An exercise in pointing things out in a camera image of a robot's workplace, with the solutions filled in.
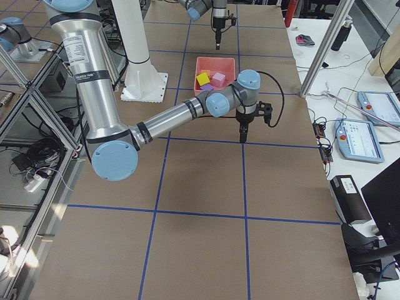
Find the light pink foam block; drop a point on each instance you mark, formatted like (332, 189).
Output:
(218, 80)

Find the yellow foam block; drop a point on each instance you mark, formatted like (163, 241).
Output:
(203, 79)

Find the pink plastic bin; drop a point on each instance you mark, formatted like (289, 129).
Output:
(225, 65)

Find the black monitor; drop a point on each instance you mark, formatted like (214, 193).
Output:
(381, 195)

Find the white camera stand column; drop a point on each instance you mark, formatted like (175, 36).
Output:
(142, 82)

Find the far blue teach pendant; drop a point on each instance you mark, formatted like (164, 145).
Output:
(381, 105)

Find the blue teach pendant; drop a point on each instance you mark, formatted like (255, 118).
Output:
(357, 141)
(381, 105)

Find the red cylinder bottle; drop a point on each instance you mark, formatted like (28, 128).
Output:
(291, 9)

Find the orange foam block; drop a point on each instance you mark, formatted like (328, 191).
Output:
(208, 72)

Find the aluminium frame post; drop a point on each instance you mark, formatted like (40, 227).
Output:
(327, 41)

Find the purple foam block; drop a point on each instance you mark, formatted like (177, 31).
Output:
(207, 87)

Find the near blue teach pendant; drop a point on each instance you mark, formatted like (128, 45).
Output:
(357, 141)

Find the grey and pink cloth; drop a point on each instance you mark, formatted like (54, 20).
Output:
(304, 40)

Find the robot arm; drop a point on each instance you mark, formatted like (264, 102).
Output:
(219, 14)
(114, 146)

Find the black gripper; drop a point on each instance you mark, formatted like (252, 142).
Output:
(244, 119)
(217, 24)

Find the black water bottle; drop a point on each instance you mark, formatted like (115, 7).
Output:
(342, 35)

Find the black power adapter box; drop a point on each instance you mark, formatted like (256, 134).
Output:
(348, 201)

